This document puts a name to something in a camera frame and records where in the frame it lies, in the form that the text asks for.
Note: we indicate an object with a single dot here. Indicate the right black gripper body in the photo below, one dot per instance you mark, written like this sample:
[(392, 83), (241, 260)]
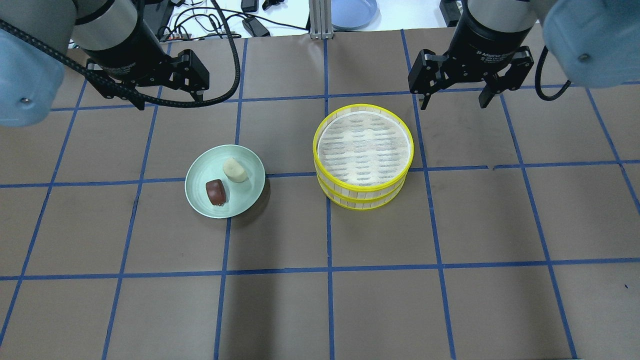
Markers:
[(481, 44)]

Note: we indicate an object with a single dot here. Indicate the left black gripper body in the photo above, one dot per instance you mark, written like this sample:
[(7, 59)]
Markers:
[(131, 56)]

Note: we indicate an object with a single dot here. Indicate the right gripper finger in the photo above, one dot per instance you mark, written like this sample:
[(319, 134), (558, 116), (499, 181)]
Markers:
[(428, 75), (517, 70)]

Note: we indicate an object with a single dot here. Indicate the yellow steamer layer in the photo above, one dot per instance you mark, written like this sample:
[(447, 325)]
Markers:
[(360, 200), (363, 147)]

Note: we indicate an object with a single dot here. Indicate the white steamed bun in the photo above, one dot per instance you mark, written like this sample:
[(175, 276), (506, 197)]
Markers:
[(234, 171)]

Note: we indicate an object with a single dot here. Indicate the brown steamed bun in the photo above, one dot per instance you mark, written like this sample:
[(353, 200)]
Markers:
[(216, 192)]

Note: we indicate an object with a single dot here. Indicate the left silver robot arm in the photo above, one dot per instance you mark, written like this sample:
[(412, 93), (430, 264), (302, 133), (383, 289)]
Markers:
[(32, 32)]

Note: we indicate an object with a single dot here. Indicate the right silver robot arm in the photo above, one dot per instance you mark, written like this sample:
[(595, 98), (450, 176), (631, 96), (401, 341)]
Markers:
[(588, 43)]

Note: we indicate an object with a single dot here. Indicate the black power adapter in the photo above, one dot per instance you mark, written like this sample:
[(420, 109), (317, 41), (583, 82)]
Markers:
[(255, 28)]

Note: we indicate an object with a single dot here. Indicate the light green plate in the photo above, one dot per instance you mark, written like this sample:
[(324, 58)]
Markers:
[(240, 196)]

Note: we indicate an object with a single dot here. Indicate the aluminium frame post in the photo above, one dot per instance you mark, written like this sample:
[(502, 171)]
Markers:
[(320, 17)]

